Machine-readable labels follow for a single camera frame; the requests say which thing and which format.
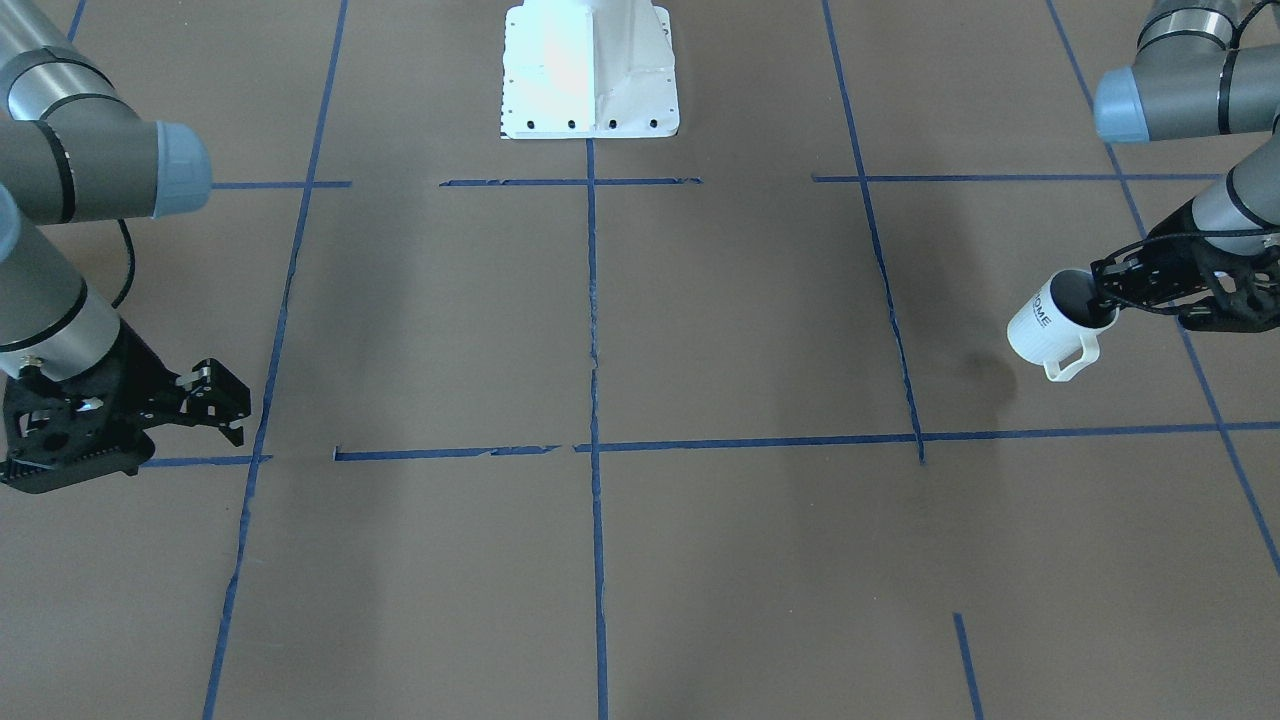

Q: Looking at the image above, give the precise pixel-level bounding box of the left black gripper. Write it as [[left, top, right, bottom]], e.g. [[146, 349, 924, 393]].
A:
[[1091, 202, 1277, 333]]

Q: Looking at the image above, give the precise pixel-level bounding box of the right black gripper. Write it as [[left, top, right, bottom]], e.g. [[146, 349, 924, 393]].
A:
[[3, 324, 252, 495]]

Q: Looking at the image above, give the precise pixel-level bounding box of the white ribbed HOME mug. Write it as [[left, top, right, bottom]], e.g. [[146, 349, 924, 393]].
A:
[[1006, 268, 1119, 383]]

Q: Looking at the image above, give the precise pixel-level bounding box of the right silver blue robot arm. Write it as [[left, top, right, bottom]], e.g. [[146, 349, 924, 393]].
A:
[[1, 1, 252, 495]]

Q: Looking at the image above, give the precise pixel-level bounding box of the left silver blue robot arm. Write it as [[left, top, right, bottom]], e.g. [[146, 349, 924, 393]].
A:
[[1091, 1, 1279, 333]]

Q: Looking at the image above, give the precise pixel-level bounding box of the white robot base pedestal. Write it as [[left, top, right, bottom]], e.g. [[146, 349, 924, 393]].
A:
[[500, 1, 681, 140]]

